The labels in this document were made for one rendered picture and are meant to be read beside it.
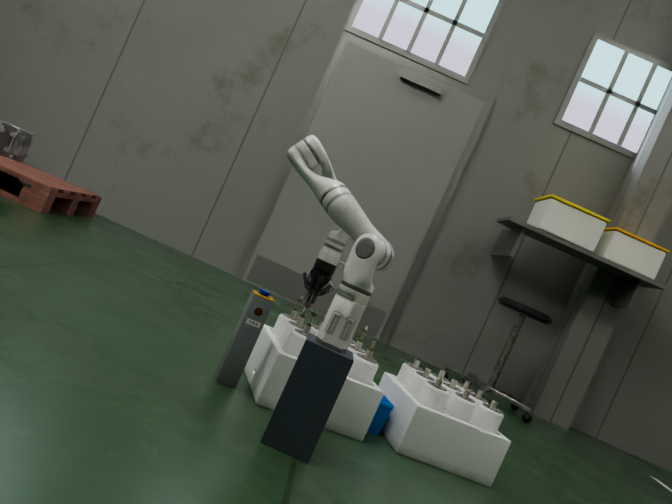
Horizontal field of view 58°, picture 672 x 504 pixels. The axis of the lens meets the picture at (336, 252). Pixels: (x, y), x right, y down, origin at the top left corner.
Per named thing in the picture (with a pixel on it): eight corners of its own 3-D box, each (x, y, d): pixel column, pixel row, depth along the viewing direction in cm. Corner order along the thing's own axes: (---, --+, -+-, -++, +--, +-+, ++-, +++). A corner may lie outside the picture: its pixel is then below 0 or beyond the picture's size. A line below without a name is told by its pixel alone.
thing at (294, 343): (294, 384, 208) (315, 336, 207) (297, 393, 198) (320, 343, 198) (268, 374, 206) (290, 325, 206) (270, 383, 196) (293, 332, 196)
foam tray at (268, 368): (362, 442, 203) (384, 392, 203) (255, 404, 192) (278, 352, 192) (333, 400, 241) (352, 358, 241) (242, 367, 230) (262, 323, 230)
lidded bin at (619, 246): (633, 279, 467) (646, 250, 466) (656, 281, 432) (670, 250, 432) (583, 256, 467) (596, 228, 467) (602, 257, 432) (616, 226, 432)
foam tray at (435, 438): (491, 487, 217) (511, 441, 217) (396, 453, 208) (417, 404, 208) (448, 443, 255) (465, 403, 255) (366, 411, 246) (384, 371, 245)
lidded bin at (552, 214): (575, 253, 469) (589, 222, 468) (596, 254, 431) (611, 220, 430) (521, 229, 469) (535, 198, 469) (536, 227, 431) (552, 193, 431)
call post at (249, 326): (235, 389, 199) (274, 302, 199) (215, 381, 197) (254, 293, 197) (233, 382, 206) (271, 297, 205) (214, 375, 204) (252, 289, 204)
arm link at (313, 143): (342, 184, 210) (322, 198, 209) (310, 127, 191) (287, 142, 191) (354, 198, 203) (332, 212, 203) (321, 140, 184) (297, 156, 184)
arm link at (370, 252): (385, 238, 162) (358, 297, 162) (400, 246, 170) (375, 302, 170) (358, 226, 167) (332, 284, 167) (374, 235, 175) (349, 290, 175)
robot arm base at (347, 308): (345, 355, 164) (371, 297, 164) (314, 341, 164) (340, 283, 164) (345, 350, 174) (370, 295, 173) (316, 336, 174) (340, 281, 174)
